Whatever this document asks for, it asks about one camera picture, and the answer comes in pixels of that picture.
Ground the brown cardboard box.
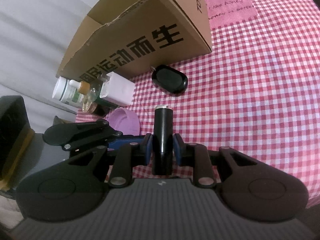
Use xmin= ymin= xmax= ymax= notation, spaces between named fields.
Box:
xmin=56 ymin=0 xmax=212 ymax=82

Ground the dark green bottle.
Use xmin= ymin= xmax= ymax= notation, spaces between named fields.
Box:
xmin=93 ymin=98 xmax=119 ymax=118

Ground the clear dropper bottle amber collar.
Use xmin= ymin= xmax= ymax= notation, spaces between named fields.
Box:
xmin=69 ymin=80 xmax=98 ymax=114

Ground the white pill bottle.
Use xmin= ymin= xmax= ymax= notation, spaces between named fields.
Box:
xmin=52 ymin=77 xmax=84 ymax=108

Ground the red white checkered tablecloth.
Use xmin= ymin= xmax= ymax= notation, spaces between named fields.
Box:
xmin=75 ymin=0 xmax=320 ymax=209

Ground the black cylindrical tube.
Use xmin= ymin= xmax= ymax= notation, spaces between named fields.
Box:
xmin=152 ymin=105 xmax=173 ymax=176

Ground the purple round lid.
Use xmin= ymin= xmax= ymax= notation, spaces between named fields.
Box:
xmin=106 ymin=108 xmax=140 ymax=136

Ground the white curtain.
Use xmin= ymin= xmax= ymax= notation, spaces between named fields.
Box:
xmin=1 ymin=0 xmax=99 ymax=133

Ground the black oval case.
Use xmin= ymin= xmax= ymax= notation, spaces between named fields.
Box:
xmin=151 ymin=64 xmax=188 ymax=95

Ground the white power adapter plug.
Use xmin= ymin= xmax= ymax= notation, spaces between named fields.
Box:
xmin=99 ymin=72 xmax=135 ymax=107

